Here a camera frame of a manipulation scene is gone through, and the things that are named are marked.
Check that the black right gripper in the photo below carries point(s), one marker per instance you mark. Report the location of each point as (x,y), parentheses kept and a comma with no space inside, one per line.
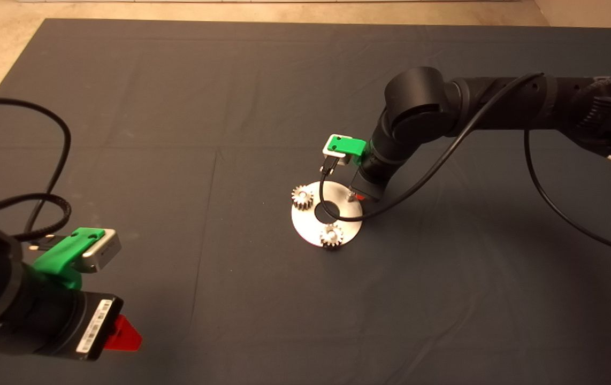
(371,179)

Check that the round metal carrier plate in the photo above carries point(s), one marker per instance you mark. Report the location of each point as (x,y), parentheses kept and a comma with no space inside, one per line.
(305,224)

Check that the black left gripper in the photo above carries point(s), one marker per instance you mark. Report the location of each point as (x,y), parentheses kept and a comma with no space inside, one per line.
(70,321)

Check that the dark grey table cloth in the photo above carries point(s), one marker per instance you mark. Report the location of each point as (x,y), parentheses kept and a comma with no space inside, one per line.
(230,107)

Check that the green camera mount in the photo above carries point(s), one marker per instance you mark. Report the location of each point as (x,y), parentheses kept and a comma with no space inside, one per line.
(62,254)
(351,145)

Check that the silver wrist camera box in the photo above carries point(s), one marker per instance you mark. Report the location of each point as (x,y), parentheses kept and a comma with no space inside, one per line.
(332,156)
(103,251)

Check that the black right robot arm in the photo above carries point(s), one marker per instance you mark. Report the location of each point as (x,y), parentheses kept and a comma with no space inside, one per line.
(423,101)

